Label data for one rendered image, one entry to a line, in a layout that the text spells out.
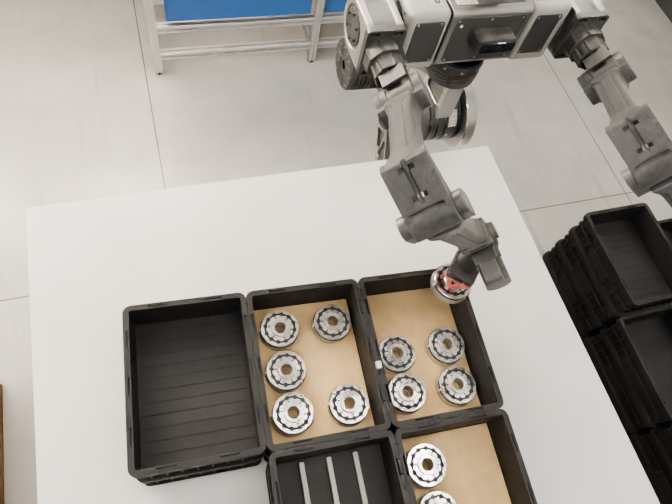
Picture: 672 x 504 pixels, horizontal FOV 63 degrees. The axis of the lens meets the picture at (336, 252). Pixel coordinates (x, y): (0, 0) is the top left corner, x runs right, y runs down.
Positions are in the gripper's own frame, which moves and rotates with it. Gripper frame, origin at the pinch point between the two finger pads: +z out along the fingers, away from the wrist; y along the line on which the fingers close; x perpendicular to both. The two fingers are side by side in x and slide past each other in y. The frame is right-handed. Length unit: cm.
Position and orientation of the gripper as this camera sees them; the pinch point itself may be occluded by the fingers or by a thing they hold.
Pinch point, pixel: (454, 278)
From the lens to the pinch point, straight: 143.7
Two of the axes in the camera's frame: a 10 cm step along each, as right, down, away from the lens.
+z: -1.8, 4.6, 8.7
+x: -8.6, -5.0, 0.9
